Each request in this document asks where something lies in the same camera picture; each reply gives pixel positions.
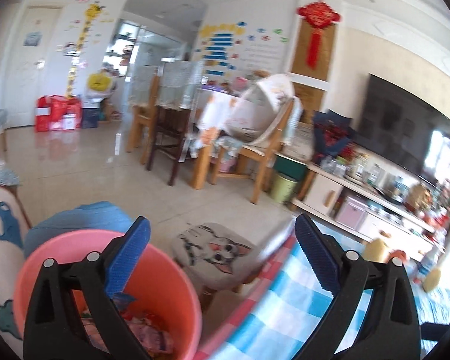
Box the white TV cabinet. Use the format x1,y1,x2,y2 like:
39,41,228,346
283,147,445,261

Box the yellow plastic bag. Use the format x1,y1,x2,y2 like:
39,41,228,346
87,72,113,93

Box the blue jeans knee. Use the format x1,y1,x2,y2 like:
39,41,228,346
23,202,133,258

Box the red apple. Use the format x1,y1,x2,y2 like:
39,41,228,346
388,250,408,267

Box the pink sofa cushion with appliques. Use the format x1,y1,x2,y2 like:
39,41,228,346
0,186,31,358

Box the green trash bin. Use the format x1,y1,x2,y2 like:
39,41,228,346
270,172,297,204

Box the red Chinese knot decoration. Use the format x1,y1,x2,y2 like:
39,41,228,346
297,0,341,69

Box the pink plastic bucket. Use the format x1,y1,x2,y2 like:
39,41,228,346
13,230,202,360

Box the black television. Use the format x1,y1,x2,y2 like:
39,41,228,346
355,75,450,185

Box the wooden chair with cover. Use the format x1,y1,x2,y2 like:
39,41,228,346
209,73,302,204

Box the wooden dining chair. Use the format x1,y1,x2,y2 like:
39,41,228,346
127,66,160,165

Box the cat print stool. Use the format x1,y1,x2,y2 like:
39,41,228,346
171,223,267,291

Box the red gift boxes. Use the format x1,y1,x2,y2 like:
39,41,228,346
34,95,82,133

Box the white yogurt bottle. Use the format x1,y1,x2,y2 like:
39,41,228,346
413,245,440,284

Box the dark wooden chair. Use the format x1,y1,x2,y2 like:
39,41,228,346
146,61,204,186

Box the pink storage box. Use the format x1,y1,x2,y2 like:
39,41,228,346
335,196,368,231

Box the giraffe height chart sticker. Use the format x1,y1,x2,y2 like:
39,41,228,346
65,1,105,98

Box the dark flower bouquet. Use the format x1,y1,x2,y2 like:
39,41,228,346
312,110,356,164

